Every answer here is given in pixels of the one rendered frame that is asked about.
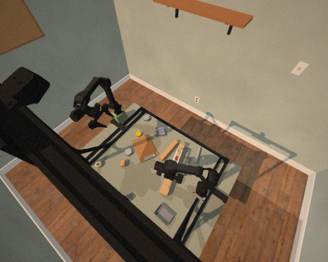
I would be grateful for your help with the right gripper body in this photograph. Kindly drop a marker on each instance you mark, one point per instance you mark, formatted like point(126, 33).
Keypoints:
point(178, 178)

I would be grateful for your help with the orange flat board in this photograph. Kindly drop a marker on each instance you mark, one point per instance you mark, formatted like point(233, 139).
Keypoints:
point(145, 148)

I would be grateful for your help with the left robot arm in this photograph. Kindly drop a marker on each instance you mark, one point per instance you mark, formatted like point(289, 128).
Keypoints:
point(83, 98)

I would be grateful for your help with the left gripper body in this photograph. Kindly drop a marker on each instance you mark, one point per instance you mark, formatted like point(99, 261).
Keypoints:
point(97, 115)

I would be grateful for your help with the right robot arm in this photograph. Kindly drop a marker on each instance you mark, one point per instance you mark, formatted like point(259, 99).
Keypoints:
point(171, 167)

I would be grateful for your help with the tan wooden beam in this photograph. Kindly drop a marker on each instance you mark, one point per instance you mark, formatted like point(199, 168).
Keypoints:
point(168, 150)

